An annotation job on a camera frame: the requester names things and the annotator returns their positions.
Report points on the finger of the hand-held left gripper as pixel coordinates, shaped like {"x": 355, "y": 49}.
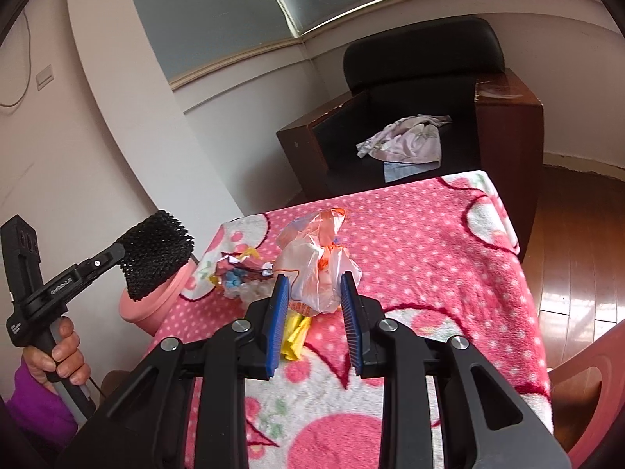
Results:
{"x": 105, "y": 255}

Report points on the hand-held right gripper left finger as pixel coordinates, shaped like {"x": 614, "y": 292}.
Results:
{"x": 276, "y": 317}

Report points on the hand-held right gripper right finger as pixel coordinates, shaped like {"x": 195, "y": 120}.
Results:
{"x": 349, "y": 317}

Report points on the black foam mesh sleeve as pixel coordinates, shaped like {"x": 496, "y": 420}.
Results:
{"x": 156, "y": 254}

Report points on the clear plastic bag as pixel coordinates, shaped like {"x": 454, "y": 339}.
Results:
{"x": 312, "y": 264}

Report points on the pink plastic bin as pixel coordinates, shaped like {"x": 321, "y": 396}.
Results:
{"x": 146, "y": 310}

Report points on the person's left forearm purple sleeve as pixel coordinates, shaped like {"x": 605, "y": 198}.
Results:
{"x": 39, "y": 405}

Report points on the person's left hand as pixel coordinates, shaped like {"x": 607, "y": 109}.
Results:
{"x": 66, "y": 351}

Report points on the blue candy wrapper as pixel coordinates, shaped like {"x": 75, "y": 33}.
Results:
{"x": 233, "y": 283}

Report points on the pink dotted printed blanket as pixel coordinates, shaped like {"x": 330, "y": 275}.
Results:
{"x": 439, "y": 264}

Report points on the pale printed crumpled cloth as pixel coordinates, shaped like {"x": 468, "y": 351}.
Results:
{"x": 405, "y": 141}

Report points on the black armchair with wooden sides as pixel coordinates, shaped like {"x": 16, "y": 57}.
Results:
{"x": 420, "y": 68}

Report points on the white wall switch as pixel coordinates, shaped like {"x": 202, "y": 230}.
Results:
{"x": 45, "y": 76}

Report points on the window with white frame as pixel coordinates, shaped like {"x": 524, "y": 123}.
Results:
{"x": 210, "y": 5}

